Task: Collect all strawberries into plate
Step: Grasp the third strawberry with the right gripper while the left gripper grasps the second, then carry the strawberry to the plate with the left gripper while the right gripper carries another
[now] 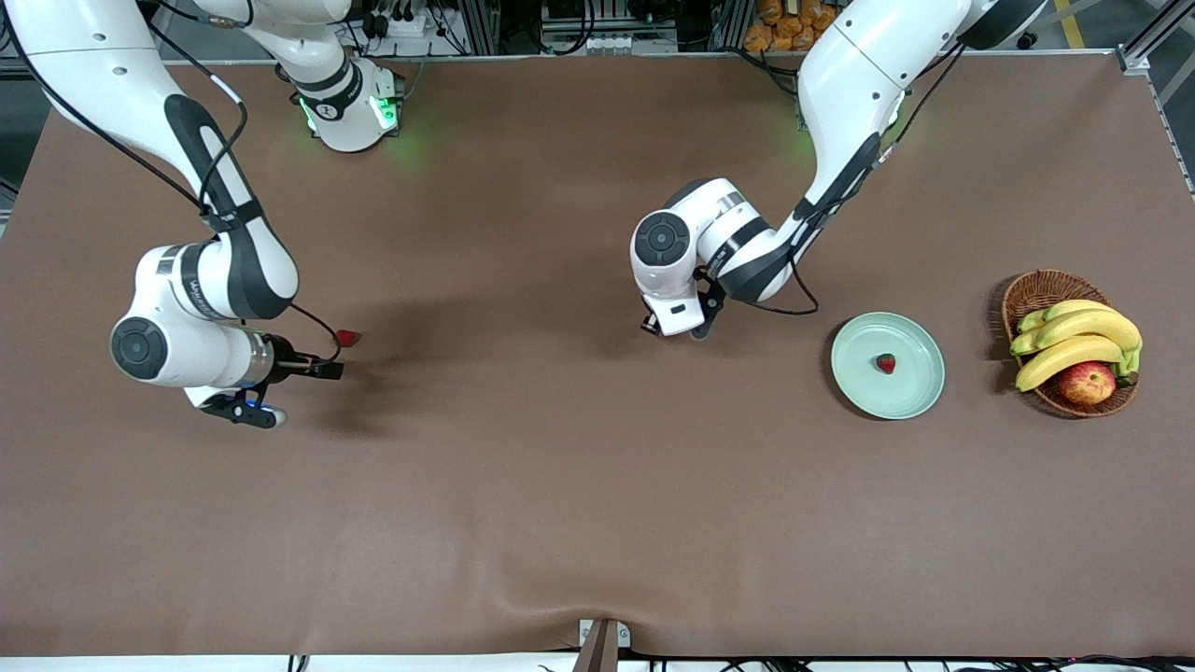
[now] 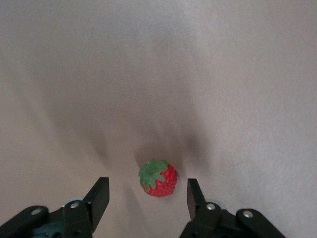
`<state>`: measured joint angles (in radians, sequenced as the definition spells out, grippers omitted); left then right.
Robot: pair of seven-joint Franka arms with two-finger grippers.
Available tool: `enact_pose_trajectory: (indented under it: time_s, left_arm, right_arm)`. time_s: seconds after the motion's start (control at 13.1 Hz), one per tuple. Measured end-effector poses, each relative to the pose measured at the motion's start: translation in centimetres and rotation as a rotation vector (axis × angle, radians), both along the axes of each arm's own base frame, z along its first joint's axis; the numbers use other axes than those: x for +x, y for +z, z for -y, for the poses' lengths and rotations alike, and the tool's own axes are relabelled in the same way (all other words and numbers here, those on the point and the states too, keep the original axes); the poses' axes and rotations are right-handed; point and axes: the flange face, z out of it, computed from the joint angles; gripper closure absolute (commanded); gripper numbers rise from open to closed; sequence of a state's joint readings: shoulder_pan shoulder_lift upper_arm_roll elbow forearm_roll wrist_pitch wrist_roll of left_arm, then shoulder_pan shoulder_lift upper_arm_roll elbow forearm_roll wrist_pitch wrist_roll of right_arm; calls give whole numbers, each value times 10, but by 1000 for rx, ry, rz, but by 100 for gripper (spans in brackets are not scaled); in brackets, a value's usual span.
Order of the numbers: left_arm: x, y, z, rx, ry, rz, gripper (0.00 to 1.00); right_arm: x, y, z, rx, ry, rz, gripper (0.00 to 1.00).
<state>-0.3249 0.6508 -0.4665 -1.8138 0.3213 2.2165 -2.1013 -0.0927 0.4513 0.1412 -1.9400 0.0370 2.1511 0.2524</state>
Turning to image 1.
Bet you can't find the pale green round plate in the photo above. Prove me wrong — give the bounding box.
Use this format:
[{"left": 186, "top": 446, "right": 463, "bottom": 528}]
[{"left": 830, "top": 311, "right": 946, "bottom": 421}]

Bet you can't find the brown table cover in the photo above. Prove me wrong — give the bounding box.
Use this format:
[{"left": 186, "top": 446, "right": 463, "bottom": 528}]
[{"left": 0, "top": 51, "right": 1195, "bottom": 659}]

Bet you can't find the white connector strip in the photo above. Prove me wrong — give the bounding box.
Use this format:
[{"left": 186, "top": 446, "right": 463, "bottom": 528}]
[{"left": 579, "top": 34, "right": 680, "bottom": 53}]

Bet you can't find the orange bread rolls bag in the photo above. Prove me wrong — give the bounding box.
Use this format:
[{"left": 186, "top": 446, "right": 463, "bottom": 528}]
[{"left": 744, "top": 0, "right": 827, "bottom": 53}]

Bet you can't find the white power strip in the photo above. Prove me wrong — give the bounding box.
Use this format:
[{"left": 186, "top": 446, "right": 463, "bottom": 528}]
[{"left": 369, "top": 9, "right": 432, "bottom": 40}]

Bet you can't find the brown wicker basket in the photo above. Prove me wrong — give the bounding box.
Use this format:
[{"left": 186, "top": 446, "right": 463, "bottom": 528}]
[{"left": 1001, "top": 270, "right": 1141, "bottom": 418}]

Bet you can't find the yellow banana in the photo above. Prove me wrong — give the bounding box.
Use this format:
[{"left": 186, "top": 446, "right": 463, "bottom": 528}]
[
  {"left": 1010, "top": 308, "right": 1143, "bottom": 356},
  {"left": 1015, "top": 336, "right": 1126, "bottom": 393},
  {"left": 1018, "top": 299, "right": 1117, "bottom": 334}
]

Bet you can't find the red apple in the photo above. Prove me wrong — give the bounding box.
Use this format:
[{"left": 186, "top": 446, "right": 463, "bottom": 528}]
[{"left": 1057, "top": 361, "right": 1118, "bottom": 406}]

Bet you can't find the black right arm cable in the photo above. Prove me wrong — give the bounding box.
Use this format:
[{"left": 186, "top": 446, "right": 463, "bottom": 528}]
[{"left": 0, "top": 0, "right": 342, "bottom": 365}]

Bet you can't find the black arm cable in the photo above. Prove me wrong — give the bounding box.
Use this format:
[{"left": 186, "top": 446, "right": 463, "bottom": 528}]
[
  {"left": 747, "top": 42, "right": 967, "bottom": 316},
  {"left": 0, "top": 0, "right": 342, "bottom": 365}
]

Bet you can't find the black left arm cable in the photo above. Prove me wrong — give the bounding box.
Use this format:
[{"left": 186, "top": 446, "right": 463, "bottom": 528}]
[{"left": 747, "top": 42, "right": 967, "bottom": 316}]

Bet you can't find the grey metal table bracket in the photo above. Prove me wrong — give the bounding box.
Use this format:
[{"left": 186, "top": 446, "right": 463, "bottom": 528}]
[{"left": 571, "top": 618, "right": 633, "bottom": 672}]

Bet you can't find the aluminium frame profile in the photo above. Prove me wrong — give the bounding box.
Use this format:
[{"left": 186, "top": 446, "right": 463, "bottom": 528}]
[{"left": 1118, "top": 0, "right": 1195, "bottom": 197}]

